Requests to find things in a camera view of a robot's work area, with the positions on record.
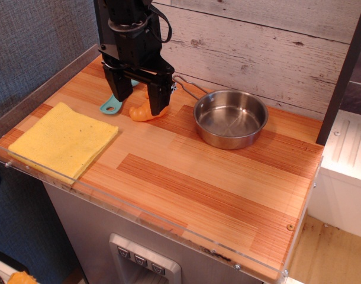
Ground teal plastic dish brush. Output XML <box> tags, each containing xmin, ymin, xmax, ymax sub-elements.
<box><xmin>99</xmin><ymin>93</ymin><xmax>124</xmax><ymax>115</ymax></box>

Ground clear acrylic table guard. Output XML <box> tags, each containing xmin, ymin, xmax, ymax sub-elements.
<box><xmin>0</xmin><ymin>142</ymin><xmax>323</xmax><ymax>284</ymax></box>

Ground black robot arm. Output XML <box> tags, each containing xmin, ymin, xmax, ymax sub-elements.
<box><xmin>99</xmin><ymin>1</ymin><xmax>175</xmax><ymax>117</ymax></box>

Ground folded yellow cloth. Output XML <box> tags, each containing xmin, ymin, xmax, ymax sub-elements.
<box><xmin>8</xmin><ymin>102</ymin><xmax>118</xmax><ymax>185</ymax></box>

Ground grey toy fridge cabinet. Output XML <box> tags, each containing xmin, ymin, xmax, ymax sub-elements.
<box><xmin>44</xmin><ymin>184</ymin><xmax>260</xmax><ymax>283</ymax></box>

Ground silver ice dispenser panel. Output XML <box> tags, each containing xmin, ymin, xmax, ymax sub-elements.
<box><xmin>109</xmin><ymin>233</ymin><xmax>182</xmax><ymax>283</ymax></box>

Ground dark right shelf post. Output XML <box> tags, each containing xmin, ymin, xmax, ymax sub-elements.
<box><xmin>316</xmin><ymin>14</ymin><xmax>361</xmax><ymax>146</ymax></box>

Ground small stainless steel pot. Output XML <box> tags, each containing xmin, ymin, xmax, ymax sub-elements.
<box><xmin>173</xmin><ymin>75</ymin><xmax>269</xmax><ymax>150</ymax></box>

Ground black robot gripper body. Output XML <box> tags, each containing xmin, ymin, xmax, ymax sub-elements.
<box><xmin>102</xmin><ymin>25</ymin><xmax>174</xmax><ymax>85</ymax></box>

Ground orange plastic toy croissant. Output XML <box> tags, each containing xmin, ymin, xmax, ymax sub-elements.
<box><xmin>129</xmin><ymin>93</ymin><xmax>169</xmax><ymax>122</ymax></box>

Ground white toy sink unit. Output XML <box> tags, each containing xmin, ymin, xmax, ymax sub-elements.
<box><xmin>308</xmin><ymin>111</ymin><xmax>361</xmax><ymax>237</ymax></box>

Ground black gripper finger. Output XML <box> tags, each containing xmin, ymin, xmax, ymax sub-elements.
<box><xmin>147</xmin><ymin>77</ymin><xmax>176</xmax><ymax>116</ymax></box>
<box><xmin>103</xmin><ymin>63</ymin><xmax>133</xmax><ymax>102</ymax></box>

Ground orange object bottom left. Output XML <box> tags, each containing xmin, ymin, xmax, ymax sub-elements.
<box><xmin>0</xmin><ymin>272</ymin><xmax>38</xmax><ymax>284</ymax></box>

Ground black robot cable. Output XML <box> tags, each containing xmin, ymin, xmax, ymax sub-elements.
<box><xmin>146</xmin><ymin>2</ymin><xmax>173</xmax><ymax>44</ymax></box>

